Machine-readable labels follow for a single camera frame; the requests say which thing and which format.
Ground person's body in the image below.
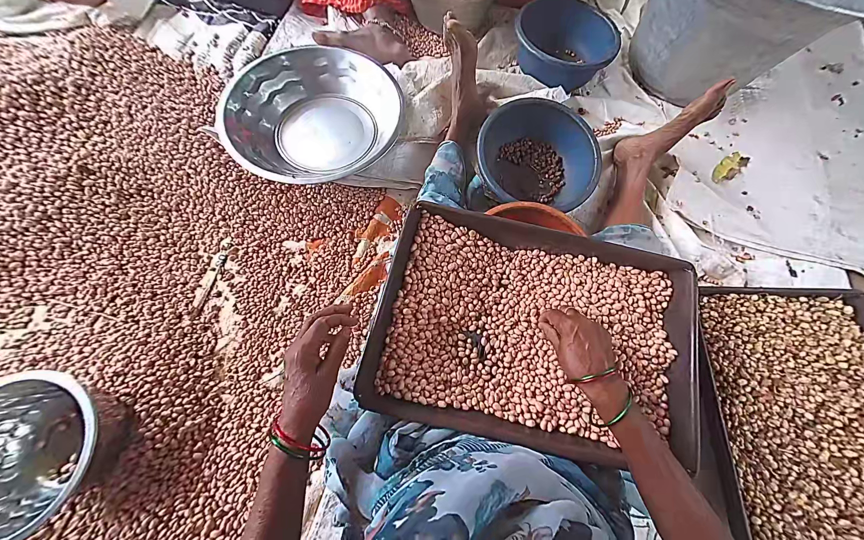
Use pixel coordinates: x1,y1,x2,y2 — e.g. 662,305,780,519
323,408,637,540

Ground dark brown rectangular tray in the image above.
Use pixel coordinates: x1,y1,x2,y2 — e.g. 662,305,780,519
697,286,864,540
354,201,702,478

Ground grey bucket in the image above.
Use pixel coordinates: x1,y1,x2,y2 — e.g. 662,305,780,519
411,0,495,35

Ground wide shiny steel basin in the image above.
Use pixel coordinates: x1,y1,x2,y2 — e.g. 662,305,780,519
214,45,406,186

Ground blue plastic tub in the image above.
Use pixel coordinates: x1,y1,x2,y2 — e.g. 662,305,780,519
514,0,622,93
476,97,603,214

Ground person's left hand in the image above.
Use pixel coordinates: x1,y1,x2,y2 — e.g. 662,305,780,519
282,303,359,448

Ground person's legs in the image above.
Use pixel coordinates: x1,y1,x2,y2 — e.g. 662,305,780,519
418,11,737,256

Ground pile of yellowish brown nuts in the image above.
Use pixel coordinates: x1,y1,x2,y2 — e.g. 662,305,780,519
701,292,864,540

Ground person's left forearm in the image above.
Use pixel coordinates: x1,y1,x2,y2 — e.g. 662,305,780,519
243,431,315,540

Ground pile of dark nuts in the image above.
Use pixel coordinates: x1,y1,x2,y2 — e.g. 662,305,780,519
496,137,567,205

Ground large grey metal tub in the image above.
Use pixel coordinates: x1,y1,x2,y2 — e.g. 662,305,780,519
628,0,858,108

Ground pile of pale pink nuts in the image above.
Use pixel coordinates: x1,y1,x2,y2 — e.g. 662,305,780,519
374,210,679,450

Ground white floor sheet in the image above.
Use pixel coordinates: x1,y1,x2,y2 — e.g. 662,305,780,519
668,21,864,286

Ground crumpled white sack cloth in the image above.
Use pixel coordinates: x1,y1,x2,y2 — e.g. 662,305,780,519
338,58,454,190

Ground yellow green leaf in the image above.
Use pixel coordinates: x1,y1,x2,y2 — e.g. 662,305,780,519
711,151,752,185

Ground large heap of reddish nuts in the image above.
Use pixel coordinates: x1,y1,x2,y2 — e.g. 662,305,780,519
0,25,408,540

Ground person's right forearm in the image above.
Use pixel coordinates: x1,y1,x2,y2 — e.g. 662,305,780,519
595,382,733,540

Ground person's right hand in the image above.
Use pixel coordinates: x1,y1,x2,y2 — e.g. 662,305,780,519
538,306,630,423

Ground orange plastic bowl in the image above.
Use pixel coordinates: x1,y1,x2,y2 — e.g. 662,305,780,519
484,201,588,238

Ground dimpled steel bowl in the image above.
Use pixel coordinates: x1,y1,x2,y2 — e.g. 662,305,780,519
0,369,99,540

